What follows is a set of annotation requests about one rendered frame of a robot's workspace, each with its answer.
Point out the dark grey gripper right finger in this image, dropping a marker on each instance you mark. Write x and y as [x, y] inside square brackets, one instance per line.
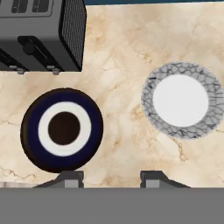
[153, 178]

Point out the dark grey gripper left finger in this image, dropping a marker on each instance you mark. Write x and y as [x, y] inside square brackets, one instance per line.
[70, 178]

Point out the dark blue and white plate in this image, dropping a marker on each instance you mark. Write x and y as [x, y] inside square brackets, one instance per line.
[61, 130]

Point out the white plate with marbled rim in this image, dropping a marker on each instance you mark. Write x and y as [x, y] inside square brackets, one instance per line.
[180, 100]

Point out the dark grey toaster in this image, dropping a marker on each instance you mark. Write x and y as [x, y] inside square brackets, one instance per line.
[43, 32]

